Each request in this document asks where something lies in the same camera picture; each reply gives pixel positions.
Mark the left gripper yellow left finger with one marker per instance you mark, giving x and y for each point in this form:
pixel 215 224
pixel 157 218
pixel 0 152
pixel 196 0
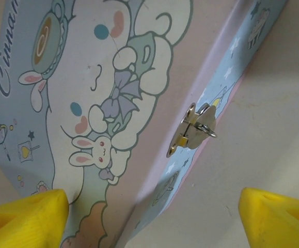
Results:
pixel 22 219

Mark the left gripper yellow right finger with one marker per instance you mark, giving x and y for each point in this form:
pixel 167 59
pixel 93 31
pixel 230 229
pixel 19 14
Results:
pixel 278 219

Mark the pastel cartoon tin box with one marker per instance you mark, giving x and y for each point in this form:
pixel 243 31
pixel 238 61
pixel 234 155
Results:
pixel 87 77

